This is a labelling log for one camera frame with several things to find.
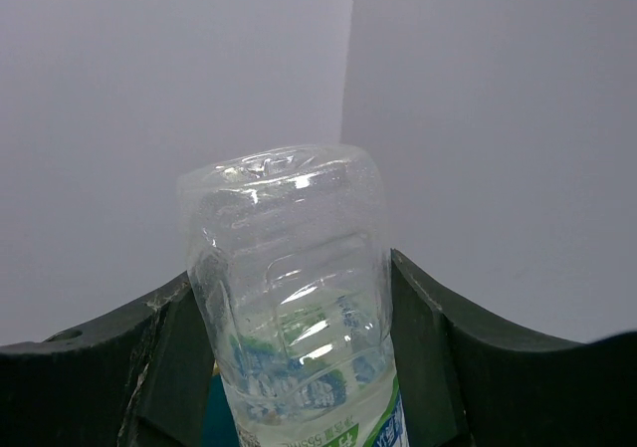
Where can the green label water bottle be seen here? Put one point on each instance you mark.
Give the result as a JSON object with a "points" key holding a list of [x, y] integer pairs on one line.
{"points": [[288, 259]]}

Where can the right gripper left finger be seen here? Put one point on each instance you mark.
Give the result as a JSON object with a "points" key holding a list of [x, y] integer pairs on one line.
{"points": [[136, 376]]}

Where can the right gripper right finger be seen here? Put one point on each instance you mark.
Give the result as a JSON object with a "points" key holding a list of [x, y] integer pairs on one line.
{"points": [[472, 378]]}

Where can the teal bin with yellow rim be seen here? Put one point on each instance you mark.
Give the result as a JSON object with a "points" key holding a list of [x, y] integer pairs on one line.
{"points": [[218, 424]]}

